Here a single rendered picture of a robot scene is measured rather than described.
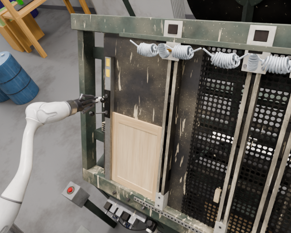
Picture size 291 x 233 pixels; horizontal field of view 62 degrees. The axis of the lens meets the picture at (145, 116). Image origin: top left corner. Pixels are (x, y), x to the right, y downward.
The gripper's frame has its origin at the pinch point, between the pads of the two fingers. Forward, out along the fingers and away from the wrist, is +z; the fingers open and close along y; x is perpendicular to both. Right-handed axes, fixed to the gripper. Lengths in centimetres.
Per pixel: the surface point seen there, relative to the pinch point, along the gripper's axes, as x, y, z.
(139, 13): -191, -64, 312
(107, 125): -1.4, 22.6, 11.3
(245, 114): 89, -10, 8
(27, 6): -389, -64, 201
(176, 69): 50, -26, 8
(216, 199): 83, 45, 11
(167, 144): 50, 19, 8
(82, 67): -25.0, -15.6, 10.6
